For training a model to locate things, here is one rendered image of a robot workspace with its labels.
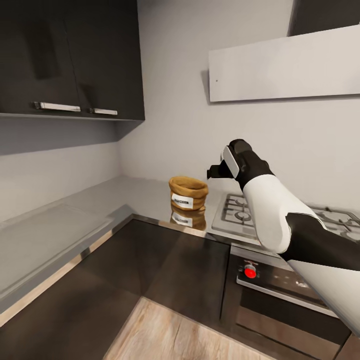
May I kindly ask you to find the popcorn bag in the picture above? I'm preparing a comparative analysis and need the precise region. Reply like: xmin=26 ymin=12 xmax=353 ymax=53
xmin=168 ymin=176 xmax=209 ymax=212

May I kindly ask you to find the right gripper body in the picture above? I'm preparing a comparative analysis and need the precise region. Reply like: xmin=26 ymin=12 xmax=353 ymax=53
xmin=210 ymin=162 xmax=234 ymax=179

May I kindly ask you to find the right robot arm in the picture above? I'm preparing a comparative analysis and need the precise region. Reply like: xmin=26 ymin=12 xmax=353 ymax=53
xmin=207 ymin=139 xmax=360 ymax=338

